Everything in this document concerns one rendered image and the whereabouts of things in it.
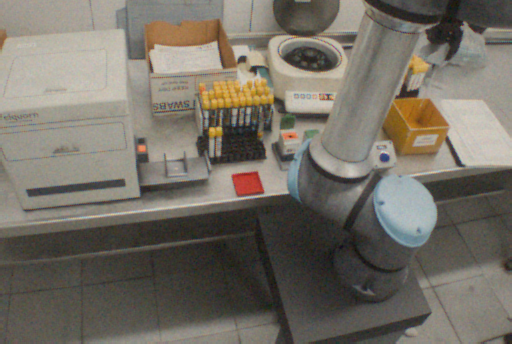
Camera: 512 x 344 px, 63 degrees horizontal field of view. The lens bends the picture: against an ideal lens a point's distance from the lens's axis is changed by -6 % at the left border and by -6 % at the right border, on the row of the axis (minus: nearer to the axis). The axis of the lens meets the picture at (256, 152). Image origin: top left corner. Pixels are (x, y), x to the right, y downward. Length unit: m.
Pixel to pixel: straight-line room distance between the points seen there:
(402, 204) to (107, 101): 0.56
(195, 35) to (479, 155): 0.95
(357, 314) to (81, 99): 0.66
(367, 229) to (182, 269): 1.32
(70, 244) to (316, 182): 1.21
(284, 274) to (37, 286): 1.36
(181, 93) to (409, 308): 0.79
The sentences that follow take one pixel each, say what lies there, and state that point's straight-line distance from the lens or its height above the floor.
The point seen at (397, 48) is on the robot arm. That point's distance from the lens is 0.62.
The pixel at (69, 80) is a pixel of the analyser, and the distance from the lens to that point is 0.94.
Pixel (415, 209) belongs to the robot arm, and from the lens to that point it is 0.76.
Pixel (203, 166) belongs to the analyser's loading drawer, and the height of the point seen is 0.92.
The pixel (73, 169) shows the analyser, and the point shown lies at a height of 1.00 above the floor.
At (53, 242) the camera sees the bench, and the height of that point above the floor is 0.27.
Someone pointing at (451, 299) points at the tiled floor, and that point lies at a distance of 2.18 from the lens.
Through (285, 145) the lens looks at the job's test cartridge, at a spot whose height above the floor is 0.94.
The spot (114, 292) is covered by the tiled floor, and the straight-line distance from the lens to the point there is 1.96.
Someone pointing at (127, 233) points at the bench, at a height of 0.27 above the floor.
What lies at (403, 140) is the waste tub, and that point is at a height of 0.93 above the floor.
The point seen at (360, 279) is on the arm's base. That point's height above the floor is 0.99.
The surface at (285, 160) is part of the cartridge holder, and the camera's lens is 1.16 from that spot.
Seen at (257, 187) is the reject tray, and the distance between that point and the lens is 1.10.
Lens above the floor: 1.70
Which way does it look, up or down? 44 degrees down
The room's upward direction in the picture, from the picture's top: 7 degrees clockwise
